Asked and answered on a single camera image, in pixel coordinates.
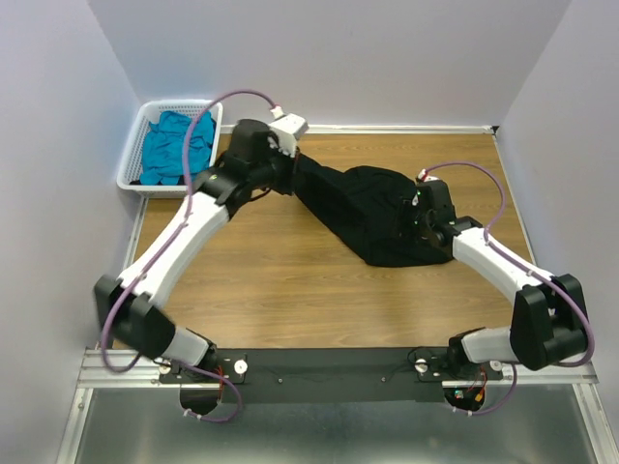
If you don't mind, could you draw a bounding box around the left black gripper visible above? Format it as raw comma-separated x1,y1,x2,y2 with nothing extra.
251,141,307,196

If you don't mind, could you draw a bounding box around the blue t shirt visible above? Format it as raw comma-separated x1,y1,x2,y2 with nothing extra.
137,111,216,187

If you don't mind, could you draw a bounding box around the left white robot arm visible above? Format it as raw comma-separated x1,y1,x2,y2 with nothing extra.
94,113,308,382

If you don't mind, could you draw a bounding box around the black t shirt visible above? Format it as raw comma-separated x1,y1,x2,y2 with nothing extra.
294,155,451,268

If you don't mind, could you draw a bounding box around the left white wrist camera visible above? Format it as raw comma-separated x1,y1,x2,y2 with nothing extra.
267,105,309,158

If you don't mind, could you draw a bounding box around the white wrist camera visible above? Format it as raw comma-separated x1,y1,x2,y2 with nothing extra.
267,105,309,158
416,169,440,183

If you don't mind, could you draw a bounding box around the white plastic basket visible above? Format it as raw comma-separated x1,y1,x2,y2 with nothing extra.
116,100,223,198

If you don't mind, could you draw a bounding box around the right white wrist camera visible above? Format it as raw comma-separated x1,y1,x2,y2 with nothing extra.
416,169,440,183

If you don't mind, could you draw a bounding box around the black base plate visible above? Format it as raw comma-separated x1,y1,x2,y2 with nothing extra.
159,346,504,405

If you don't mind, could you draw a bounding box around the aluminium rail frame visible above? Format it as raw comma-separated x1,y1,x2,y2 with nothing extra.
55,195,619,464

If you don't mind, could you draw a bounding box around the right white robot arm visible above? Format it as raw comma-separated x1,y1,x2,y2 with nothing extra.
399,178,591,379

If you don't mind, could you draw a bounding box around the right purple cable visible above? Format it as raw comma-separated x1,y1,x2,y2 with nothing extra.
420,161,597,364

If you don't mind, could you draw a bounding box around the purple cable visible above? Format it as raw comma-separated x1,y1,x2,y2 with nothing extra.
420,161,597,364
99,89,281,373

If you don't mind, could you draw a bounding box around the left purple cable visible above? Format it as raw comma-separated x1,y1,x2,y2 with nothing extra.
99,89,281,373

